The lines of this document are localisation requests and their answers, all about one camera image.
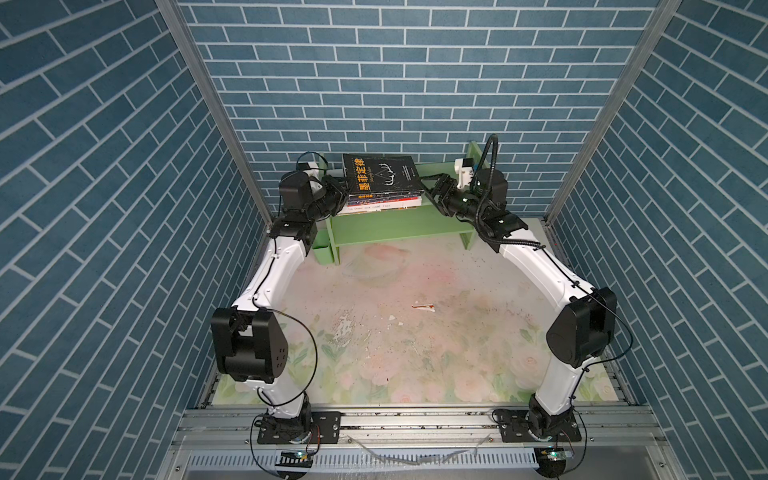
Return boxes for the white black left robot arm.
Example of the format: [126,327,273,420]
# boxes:
[210,171,348,420]

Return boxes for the red blue manga book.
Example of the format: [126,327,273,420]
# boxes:
[340,197,422,214]

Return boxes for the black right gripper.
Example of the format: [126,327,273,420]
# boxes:
[420,174,489,226]

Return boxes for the black book with gold text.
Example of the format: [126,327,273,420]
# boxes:
[343,153,422,200]

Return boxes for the white book with brown bars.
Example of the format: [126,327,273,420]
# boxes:
[338,202,421,216]

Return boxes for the green wooden two-tier shelf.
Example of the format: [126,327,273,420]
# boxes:
[311,142,488,266]

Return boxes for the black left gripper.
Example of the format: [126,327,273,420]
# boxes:
[301,175,354,225]

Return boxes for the small green side box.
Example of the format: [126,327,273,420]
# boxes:
[312,229,335,265]

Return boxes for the dark purple book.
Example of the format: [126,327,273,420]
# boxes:
[347,192,422,206]

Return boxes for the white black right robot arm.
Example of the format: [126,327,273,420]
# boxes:
[424,168,617,431]

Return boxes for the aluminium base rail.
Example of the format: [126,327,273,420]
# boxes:
[171,403,668,451]

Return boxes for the small red paper scrap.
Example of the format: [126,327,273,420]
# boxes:
[412,304,436,312]

